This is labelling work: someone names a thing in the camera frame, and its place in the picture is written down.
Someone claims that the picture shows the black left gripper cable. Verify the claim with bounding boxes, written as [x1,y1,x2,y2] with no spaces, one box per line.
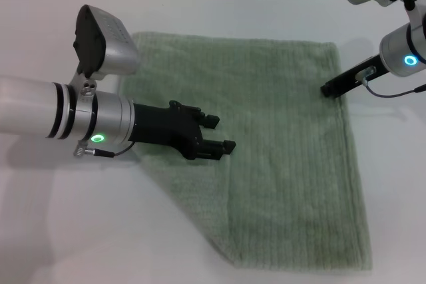
[73,140,136,159]

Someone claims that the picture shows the green terry towel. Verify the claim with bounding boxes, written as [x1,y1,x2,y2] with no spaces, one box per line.
[118,31,373,270]

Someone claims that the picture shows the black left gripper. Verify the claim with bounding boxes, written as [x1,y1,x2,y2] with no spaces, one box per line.
[127,100,238,163]

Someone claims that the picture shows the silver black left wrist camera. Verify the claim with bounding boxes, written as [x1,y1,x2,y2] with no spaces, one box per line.
[69,4,140,96]

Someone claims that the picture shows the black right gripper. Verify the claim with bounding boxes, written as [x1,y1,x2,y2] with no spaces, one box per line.
[319,53,387,100]

